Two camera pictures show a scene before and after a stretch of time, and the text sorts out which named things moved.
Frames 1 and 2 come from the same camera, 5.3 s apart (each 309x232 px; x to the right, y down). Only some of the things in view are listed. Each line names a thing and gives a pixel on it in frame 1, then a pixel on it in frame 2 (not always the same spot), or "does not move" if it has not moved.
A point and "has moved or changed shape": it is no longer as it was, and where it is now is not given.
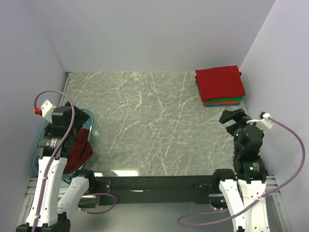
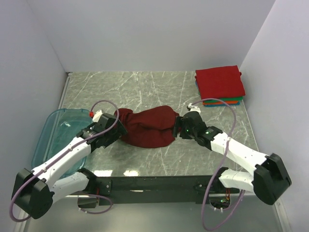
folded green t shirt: (238, 98) does not move
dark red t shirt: (81, 152) has moved or changed shape
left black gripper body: (76, 124) -> (110, 138)
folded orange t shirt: (222, 103) does not move
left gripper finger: (79, 115) -> (116, 113)
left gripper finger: (82, 119) -> (120, 131)
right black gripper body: (238, 125) -> (186, 133)
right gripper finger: (228, 114) -> (178, 126)
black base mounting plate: (154, 189) does not move
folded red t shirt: (219, 82) does not move
